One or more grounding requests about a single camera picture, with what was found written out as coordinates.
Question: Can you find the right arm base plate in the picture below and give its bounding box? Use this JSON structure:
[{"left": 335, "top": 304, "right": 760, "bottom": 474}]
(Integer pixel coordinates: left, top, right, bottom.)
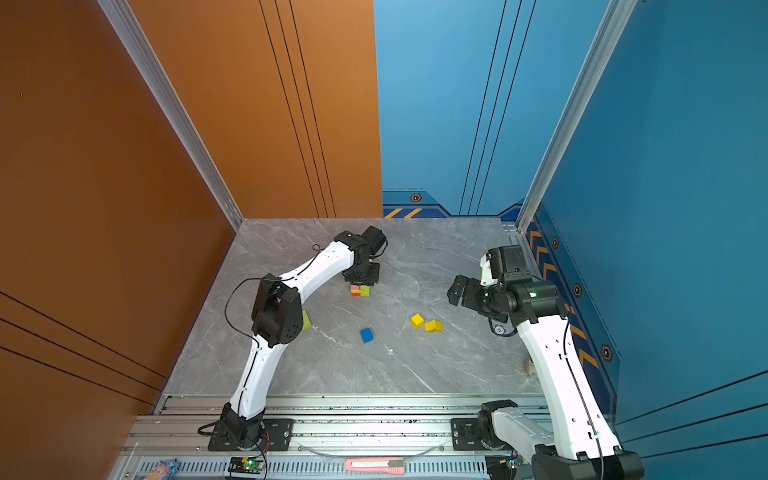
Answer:
[{"left": 451, "top": 417, "right": 534, "bottom": 454}]

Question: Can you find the blue wood block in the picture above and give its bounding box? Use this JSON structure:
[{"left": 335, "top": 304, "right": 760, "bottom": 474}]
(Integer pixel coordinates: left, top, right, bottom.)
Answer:
[{"left": 360, "top": 328, "right": 374, "bottom": 343}]

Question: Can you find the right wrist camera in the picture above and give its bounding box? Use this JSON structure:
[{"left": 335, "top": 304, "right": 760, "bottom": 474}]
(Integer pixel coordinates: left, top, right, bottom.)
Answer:
[{"left": 479, "top": 245, "right": 533, "bottom": 287}]

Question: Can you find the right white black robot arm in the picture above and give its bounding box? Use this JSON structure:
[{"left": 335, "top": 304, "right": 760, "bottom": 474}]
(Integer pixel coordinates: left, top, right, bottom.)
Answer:
[{"left": 447, "top": 272, "right": 645, "bottom": 479}]

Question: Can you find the green circuit board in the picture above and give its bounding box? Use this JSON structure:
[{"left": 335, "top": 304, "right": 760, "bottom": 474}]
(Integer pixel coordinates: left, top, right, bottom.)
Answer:
[{"left": 226, "top": 456, "right": 267, "bottom": 479}]

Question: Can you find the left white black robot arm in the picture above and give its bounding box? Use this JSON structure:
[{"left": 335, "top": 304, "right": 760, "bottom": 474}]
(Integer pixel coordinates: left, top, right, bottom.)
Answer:
[{"left": 198, "top": 226, "right": 388, "bottom": 453}]

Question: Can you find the pink utility knife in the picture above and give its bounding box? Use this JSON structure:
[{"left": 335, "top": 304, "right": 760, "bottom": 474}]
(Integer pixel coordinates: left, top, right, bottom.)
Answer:
[{"left": 344, "top": 457, "right": 405, "bottom": 476}]

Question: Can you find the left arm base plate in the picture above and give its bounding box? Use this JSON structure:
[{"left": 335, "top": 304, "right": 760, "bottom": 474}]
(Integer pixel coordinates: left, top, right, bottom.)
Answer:
[{"left": 207, "top": 418, "right": 294, "bottom": 453}]

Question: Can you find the yellow wedge block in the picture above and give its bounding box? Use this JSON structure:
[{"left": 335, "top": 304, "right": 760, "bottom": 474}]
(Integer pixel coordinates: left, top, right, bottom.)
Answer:
[{"left": 425, "top": 320, "right": 444, "bottom": 333}]

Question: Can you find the yellow cube block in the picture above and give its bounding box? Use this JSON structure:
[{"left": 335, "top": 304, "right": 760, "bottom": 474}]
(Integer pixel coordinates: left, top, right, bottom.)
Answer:
[{"left": 411, "top": 314, "right": 425, "bottom": 329}]

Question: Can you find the colourful snack wrapper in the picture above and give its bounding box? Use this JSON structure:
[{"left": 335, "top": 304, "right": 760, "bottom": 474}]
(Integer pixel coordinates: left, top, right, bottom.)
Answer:
[{"left": 145, "top": 459, "right": 179, "bottom": 480}]

